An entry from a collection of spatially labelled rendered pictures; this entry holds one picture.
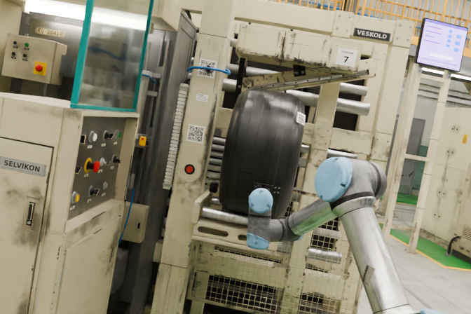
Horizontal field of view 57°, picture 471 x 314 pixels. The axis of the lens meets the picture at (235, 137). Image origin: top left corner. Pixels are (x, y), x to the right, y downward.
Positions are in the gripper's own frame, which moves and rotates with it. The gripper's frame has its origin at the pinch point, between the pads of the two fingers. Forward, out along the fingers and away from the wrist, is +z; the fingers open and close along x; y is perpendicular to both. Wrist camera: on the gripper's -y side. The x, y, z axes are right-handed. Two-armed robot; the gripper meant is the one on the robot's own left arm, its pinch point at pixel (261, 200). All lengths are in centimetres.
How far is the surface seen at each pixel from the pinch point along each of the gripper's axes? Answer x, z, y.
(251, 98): 11.4, 3.3, 40.4
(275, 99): 1.7, 4.8, 41.7
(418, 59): -155, 352, 180
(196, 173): 29.9, 16.4, 5.5
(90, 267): 55, -21, -33
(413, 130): -374, 1034, 203
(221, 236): 13.6, 9.5, -18.2
